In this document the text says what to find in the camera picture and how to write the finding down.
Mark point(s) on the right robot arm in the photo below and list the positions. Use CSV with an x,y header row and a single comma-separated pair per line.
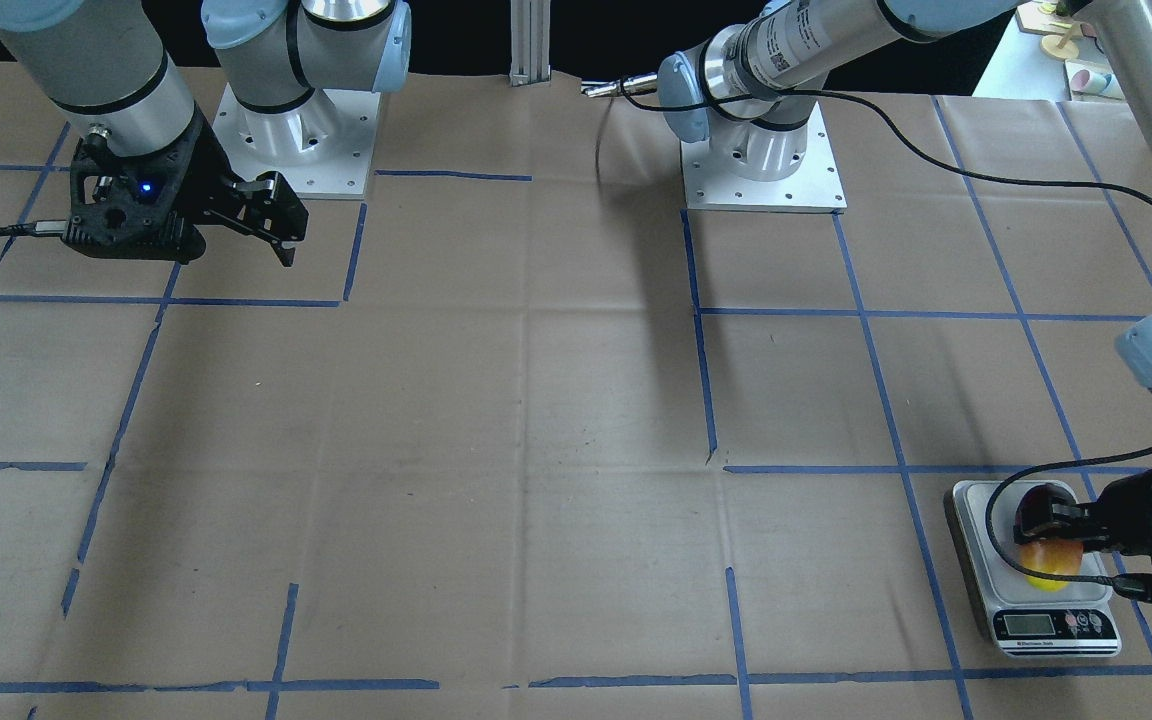
x,y
102,63

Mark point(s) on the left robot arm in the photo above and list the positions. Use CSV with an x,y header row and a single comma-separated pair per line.
x,y
749,90

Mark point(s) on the white digital kitchen scale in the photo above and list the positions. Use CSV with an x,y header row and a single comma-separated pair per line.
x,y
1011,611

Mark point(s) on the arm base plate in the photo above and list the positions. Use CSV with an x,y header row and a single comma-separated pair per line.
x,y
744,167
324,148

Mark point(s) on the metal connector plug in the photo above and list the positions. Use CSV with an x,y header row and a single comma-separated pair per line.
x,y
629,86

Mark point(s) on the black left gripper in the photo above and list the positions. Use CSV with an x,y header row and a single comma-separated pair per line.
x,y
1124,504

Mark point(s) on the aluminium frame post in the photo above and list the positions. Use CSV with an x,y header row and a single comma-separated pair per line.
x,y
530,23

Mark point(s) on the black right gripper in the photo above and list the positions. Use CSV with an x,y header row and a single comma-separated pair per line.
x,y
198,172

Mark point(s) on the brown paper table cover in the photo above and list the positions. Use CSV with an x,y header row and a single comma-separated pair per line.
x,y
522,435

